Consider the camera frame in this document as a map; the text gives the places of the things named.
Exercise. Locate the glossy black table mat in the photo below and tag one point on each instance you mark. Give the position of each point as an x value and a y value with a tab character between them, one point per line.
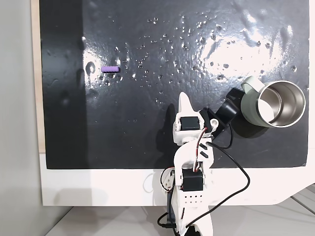
137	123

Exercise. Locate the purple pen grip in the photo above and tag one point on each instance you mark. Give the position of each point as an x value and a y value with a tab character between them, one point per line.
110	69

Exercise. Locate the tan wooden board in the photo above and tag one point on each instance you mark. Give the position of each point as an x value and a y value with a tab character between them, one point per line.
37	86

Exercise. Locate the black camera box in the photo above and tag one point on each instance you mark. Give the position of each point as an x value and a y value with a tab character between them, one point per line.
227	110

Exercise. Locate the sage green steel mug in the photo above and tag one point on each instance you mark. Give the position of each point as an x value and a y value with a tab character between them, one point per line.
249	108

